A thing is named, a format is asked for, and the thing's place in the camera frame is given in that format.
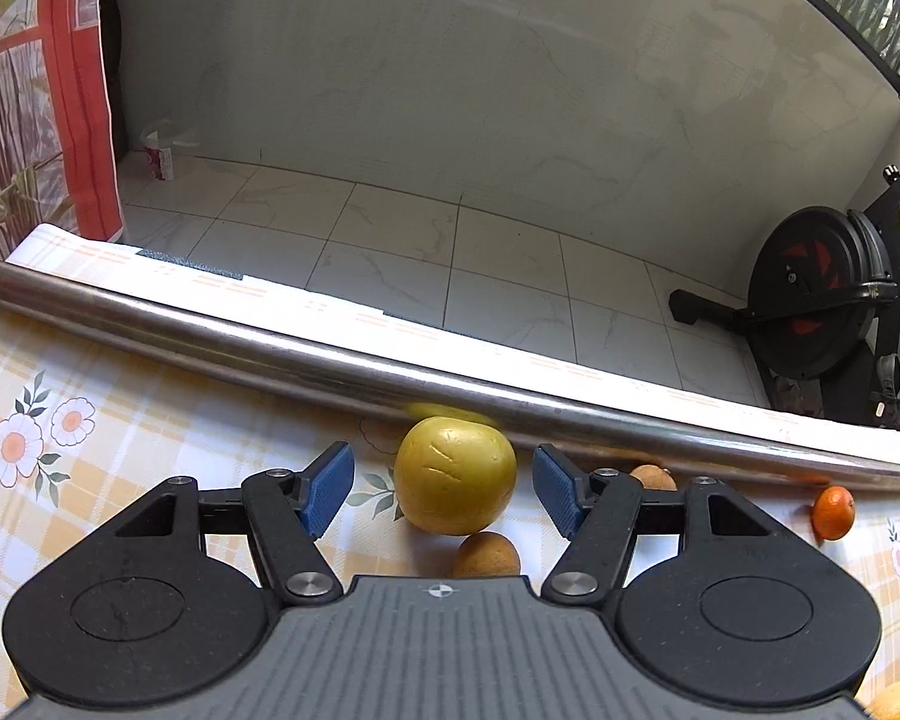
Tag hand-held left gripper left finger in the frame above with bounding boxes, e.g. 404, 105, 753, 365
112, 441, 356, 607

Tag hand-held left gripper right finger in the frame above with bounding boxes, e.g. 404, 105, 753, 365
532, 442, 770, 607

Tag yellow pear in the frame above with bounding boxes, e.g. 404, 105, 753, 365
394, 416, 517, 536

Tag orange mandarin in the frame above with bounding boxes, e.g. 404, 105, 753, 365
811, 486, 857, 541

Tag small brown round fruit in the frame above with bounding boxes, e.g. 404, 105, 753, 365
628, 463, 678, 492
452, 531, 522, 580

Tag long metal pipe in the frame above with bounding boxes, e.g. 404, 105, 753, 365
0, 253, 900, 496

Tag plaid floral tablecloth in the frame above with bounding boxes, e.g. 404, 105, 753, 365
0, 300, 900, 720

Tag black exercise bike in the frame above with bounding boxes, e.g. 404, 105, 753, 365
669, 45, 900, 425

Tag red patterned curtain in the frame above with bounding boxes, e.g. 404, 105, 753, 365
0, 0, 125, 260

